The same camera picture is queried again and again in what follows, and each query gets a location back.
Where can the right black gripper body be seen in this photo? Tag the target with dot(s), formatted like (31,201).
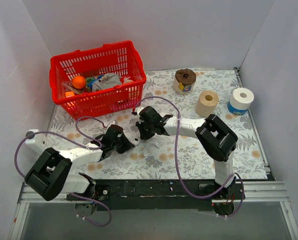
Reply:
(142,128)

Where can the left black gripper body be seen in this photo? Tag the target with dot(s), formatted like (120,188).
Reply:
(125,143)

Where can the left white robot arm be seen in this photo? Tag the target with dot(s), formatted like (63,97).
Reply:
(50,175)

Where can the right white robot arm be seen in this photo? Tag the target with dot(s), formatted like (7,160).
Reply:
(217,139)

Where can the floral patterned table mat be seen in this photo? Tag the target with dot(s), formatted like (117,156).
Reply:
(175,157)

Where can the brown topped paper roll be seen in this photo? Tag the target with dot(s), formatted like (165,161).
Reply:
(184,81)

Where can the beige toilet paper roll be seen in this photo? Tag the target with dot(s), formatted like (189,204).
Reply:
(206,103)

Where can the grey crumpled snack bag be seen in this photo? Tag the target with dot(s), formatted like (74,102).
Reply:
(105,81)

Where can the red plastic shopping basket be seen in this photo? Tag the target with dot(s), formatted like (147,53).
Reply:
(120,58)

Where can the small orange box in basket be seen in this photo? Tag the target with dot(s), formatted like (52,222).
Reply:
(69,94)

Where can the orange fruit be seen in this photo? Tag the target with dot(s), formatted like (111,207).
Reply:
(79,82)

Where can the white box with grey knob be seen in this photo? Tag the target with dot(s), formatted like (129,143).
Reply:
(38,142)

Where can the white toilet roll blue wrap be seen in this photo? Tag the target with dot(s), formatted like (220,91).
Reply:
(240,101)

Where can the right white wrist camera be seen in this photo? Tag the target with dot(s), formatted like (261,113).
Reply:
(136,111)

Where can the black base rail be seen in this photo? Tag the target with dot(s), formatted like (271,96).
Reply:
(147,194)

